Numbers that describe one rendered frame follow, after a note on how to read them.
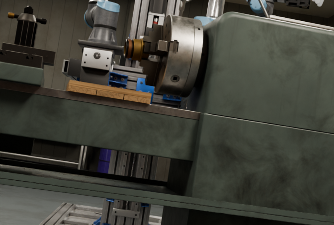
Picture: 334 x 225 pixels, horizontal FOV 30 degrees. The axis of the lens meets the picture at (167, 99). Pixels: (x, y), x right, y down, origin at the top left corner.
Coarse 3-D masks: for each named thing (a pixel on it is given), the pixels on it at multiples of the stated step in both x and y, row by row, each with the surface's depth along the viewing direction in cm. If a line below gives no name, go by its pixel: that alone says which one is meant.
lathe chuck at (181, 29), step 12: (168, 24) 242; (180, 24) 237; (192, 24) 239; (168, 36) 237; (180, 36) 233; (192, 36) 235; (180, 48) 232; (192, 48) 233; (168, 60) 232; (180, 60) 232; (168, 72) 233; (180, 72) 234; (156, 84) 248; (168, 84) 237; (180, 84) 237
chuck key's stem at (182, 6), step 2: (180, 0) 245; (184, 0) 244; (180, 2) 245; (182, 2) 244; (184, 2) 244; (180, 4) 245; (182, 4) 244; (184, 4) 245; (180, 6) 244; (182, 6) 244; (184, 6) 245; (180, 8) 245; (182, 8) 244; (180, 10) 245; (182, 10) 245; (180, 12) 245; (182, 12) 245; (180, 14) 245
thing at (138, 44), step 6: (126, 42) 242; (132, 42) 242; (138, 42) 242; (126, 48) 240; (132, 48) 241; (138, 48) 241; (126, 54) 241; (132, 54) 242; (138, 54) 241; (144, 54) 243; (138, 60) 244
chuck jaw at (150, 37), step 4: (156, 24) 253; (156, 28) 252; (160, 28) 252; (152, 32) 250; (156, 32) 250; (160, 32) 251; (144, 36) 247; (148, 36) 248; (152, 36) 248; (156, 36) 249; (160, 36) 250; (144, 40) 246; (148, 40) 247; (152, 40) 247; (156, 40) 248
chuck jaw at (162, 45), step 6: (156, 42) 237; (162, 42) 233; (168, 42) 234; (174, 42) 233; (144, 48) 240; (150, 48) 239; (156, 48) 237; (162, 48) 233; (168, 48) 234; (174, 48) 232; (150, 54) 242; (156, 54) 241; (162, 54) 239
